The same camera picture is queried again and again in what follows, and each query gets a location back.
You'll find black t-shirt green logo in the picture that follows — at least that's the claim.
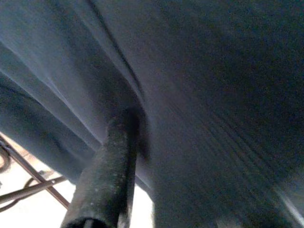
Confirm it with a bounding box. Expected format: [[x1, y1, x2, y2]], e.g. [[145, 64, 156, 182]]
[[0, 0, 304, 228]]

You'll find silver metal clothes rack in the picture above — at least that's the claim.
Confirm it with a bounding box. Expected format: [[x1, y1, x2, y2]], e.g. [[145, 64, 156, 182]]
[[0, 134, 72, 211]]

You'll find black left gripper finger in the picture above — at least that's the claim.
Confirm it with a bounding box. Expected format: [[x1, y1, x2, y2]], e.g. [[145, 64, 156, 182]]
[[60, 106, 145, 228]]

